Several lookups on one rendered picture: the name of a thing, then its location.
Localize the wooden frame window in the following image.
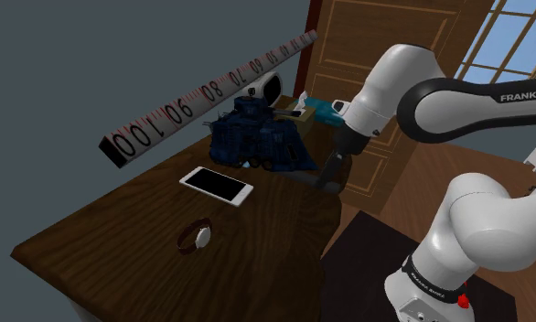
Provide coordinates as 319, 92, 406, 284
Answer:
453, 0, 536, 86

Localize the dark wooden table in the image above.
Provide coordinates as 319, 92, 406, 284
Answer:
10, 94, 354, 322

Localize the tan tissue box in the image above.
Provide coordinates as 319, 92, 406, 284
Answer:
274, 91, 317, 134

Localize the teal flat box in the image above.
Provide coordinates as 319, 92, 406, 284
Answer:
304, 91, 346, 129

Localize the white measuring stick with numbers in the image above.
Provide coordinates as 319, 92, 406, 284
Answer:
98, 28, 319, 169

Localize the brown wooden panel door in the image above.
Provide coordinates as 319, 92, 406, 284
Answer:
293, 0, 497, 216

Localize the white phone with black screen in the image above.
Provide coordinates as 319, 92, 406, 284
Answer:
178, 166, 254, 208

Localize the dark blue toy tank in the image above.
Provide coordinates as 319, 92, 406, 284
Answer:
201, 87, 319, 173

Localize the white rounded appliance black front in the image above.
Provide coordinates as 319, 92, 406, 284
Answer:
245, 70, 284, 108

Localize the brown strap white wristwatch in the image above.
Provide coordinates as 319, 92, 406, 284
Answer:
177, 217, 213, 256

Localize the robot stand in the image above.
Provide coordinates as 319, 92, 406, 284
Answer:
319, 209, 519, 322

